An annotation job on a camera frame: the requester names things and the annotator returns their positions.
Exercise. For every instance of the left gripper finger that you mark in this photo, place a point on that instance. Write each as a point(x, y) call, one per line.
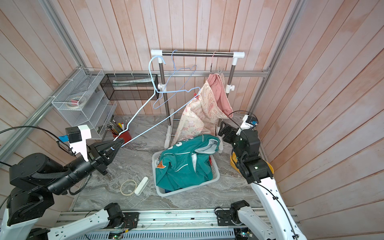
point(109, 145)
point(106, 156)

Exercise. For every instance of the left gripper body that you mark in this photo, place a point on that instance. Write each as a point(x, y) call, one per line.
point(84, 169)

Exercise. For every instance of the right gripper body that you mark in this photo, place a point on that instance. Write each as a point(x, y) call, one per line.
point(234, 140)

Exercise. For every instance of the green jacket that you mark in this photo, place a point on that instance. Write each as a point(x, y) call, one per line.
point(186, 163)

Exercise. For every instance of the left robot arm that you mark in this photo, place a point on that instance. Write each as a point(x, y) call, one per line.
point(37, 179)

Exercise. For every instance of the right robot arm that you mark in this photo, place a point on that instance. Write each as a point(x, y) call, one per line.
point(259, 174)

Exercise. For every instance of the red pencil cup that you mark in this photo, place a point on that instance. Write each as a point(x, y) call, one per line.
point(125, 135)

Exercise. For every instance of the white plastic laundry basket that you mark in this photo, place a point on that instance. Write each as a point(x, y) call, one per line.
point(162, 193)

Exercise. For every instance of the white remote-like bar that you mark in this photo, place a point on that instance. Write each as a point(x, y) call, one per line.
point(141, 186)

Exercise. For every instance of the cream pink print jacket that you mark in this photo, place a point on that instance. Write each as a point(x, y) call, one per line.
point(202, 114)

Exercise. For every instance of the tape roll on shelf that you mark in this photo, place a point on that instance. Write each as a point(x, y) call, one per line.
point(75, 103)

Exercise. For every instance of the black mesh basket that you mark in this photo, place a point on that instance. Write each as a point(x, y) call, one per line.
point(130, 87)

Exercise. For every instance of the white clothes rack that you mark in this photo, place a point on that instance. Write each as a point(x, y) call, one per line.
point(228, 88)

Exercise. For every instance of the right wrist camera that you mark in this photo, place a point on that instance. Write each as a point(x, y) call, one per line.
point(249, 122)

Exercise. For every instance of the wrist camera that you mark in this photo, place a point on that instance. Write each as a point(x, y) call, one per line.
point(249, 122)
point(77, 138)

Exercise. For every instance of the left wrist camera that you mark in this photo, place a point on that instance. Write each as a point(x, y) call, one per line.
point(77, 138)

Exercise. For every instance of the white wire shelf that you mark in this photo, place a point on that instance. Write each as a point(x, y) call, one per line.
point(98, 110)

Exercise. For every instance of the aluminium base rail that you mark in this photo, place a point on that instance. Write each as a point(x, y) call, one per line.
point(171, 224)

